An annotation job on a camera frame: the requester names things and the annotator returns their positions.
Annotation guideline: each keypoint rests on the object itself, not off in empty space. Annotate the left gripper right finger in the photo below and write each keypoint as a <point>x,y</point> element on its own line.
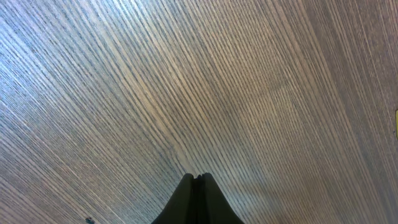
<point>211,205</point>

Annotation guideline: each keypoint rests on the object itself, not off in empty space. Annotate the wooden block yellow side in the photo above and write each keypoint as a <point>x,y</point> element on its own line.
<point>396,119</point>

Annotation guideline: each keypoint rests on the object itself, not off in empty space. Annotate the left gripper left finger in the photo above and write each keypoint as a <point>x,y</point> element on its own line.
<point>176,209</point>

